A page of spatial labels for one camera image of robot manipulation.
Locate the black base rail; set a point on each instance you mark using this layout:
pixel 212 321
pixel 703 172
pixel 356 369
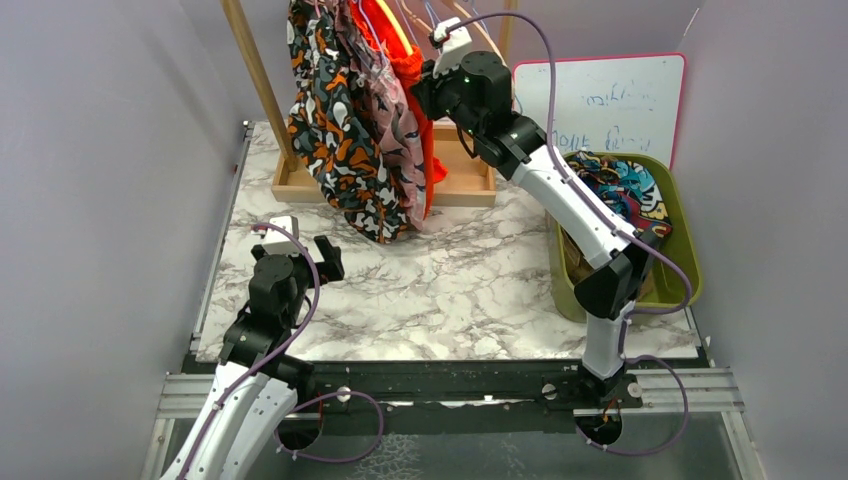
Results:
pixel 445 397

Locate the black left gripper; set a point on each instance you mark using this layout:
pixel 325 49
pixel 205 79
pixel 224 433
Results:
pixel 331 268

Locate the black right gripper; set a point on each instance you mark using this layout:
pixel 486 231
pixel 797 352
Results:
pixel 427 86

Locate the colourful patterned shorts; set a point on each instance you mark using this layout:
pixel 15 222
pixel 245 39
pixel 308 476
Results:
pixel 626 187

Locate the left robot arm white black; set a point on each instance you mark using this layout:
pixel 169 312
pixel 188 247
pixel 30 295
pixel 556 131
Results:
pixel 256 383

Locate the pink framed whiteboard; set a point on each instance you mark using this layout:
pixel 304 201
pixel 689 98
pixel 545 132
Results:
pixel 627 104

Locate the olive green plastic basket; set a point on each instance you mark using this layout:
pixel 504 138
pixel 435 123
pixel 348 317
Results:
pixel 663 289

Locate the pink patterned garment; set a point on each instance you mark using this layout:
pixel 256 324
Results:
pixel 397 130

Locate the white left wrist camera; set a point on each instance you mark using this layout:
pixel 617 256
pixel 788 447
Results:
pixel 281 235

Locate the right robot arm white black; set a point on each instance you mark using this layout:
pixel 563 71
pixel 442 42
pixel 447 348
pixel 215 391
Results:
pixel 621 258

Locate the wooden clothes rack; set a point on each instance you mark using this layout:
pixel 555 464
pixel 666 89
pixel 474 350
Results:
pixel 470 183

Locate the cream wooden hanger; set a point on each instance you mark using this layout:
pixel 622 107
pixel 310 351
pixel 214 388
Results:
pixel 421 17

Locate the tan khaki shorts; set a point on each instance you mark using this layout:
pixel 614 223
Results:
pixel 576 266

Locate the camouflage orange black garment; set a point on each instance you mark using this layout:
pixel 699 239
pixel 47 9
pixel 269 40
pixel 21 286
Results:
pixel 333 131

